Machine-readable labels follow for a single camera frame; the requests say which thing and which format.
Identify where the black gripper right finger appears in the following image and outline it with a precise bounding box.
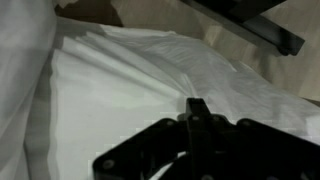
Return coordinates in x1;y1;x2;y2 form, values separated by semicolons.
199;97;212;118

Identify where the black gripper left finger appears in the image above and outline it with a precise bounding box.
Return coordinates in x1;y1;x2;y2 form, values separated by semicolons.
185;97;201;118

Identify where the white bedsheet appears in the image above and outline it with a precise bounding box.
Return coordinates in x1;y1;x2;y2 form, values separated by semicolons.
46;16;320;180

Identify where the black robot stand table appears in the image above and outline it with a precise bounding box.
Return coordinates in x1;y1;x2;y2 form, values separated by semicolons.
179;0;306;57

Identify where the white duvet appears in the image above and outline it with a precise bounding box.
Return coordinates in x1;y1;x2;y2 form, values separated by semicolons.
0;0;58;180

